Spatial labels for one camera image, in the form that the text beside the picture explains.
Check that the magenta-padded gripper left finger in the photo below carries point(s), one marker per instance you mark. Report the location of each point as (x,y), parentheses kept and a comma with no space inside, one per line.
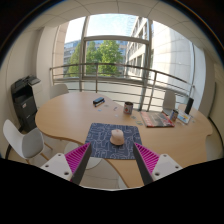
(60,165)

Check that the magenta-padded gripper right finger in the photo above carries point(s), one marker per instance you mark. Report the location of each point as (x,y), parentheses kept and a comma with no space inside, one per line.
(165,165)

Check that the beige computer mouse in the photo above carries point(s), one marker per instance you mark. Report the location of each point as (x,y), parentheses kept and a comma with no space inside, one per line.
(117,137)

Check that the blue patterned mouse pad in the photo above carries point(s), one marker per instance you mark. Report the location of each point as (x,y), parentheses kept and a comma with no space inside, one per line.
(100,140)

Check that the white chair with wooden legs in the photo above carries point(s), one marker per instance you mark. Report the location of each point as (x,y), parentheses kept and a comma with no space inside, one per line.
(25,141)

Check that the red and black magazine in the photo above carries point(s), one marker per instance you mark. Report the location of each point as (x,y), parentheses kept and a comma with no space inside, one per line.
(156,119)

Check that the small green card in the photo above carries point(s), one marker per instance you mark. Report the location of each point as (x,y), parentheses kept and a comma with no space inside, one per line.
(139,123)

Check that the blue and red printed can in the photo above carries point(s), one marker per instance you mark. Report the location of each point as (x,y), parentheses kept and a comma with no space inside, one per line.
(174,115)

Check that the light blue booklet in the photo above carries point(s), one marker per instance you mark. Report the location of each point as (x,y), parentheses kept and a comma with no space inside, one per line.
(184,117)

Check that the black upright speaker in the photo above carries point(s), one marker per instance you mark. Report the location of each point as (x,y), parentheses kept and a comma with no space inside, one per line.
(189,105)

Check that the printed tin cup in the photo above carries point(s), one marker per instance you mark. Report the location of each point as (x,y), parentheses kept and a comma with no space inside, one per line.
(128,108)

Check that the black office printer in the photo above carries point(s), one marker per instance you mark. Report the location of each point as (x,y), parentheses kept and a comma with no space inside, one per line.
(24,103)

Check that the black and blue case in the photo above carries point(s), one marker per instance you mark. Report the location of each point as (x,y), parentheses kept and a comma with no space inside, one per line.
(98,101)

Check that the metal balcony railing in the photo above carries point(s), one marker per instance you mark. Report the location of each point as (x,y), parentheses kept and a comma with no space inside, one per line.
(116,64)

